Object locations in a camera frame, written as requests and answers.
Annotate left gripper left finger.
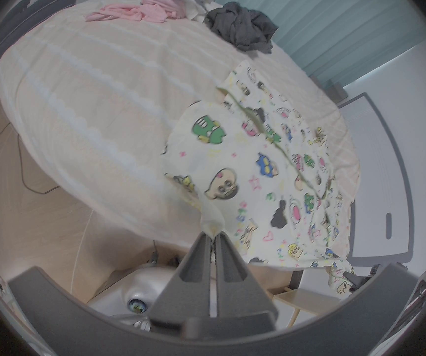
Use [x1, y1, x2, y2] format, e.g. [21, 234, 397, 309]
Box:
[149, 231, 213, 325]

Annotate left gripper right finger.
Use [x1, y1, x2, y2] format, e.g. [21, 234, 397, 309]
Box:
[215, 231, 279, 322]

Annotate white printed pyjama top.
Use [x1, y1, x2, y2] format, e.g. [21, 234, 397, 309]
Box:
[160, 60, 360, 297]

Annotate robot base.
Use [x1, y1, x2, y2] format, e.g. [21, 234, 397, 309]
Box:
[87, 262, 185, 333]

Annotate bed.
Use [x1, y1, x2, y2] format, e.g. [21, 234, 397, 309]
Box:
[0, 0, 417, 329]

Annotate grey bedside table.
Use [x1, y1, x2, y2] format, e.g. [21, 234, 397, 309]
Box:
[322, 80, 349, 103]

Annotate black shirt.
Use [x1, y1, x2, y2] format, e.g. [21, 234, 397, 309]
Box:
[203, 1, 279, 53]

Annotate pink garment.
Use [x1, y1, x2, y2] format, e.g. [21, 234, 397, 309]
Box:
[84, 0, 188, 24]

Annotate blue-green curtain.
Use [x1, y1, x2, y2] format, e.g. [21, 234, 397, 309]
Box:
[105, 0, 426, 88]

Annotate grey and white garment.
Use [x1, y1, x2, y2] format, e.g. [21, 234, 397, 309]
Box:
[145, 0, 214, 22]

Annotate black furniture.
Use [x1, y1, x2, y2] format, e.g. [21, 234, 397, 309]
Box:
[0, 0, 78, 66]

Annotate black cable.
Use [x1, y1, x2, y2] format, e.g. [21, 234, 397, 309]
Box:
[0, 122, 61, 194]

